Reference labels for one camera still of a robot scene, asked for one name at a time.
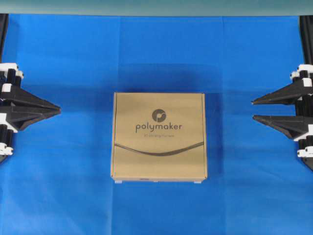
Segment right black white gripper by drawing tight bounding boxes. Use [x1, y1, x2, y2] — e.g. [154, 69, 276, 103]
[251, 65, 313, 158]

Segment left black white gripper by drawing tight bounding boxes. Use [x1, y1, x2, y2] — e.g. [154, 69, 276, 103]
[0, 63, 61, 155]

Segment brown polymaker cardboard box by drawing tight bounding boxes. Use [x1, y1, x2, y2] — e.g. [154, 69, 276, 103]
[111, 93, 208, 183]

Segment blue table cloth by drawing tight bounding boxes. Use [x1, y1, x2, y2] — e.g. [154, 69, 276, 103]
[0, 15, 313, 235]

